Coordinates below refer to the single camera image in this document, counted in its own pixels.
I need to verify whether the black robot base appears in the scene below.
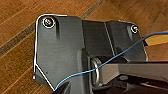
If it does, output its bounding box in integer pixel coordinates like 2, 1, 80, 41
32, 13, 149, 94

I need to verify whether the thin blue cable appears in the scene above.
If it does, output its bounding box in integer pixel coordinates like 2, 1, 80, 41
53, 31, 168, 93

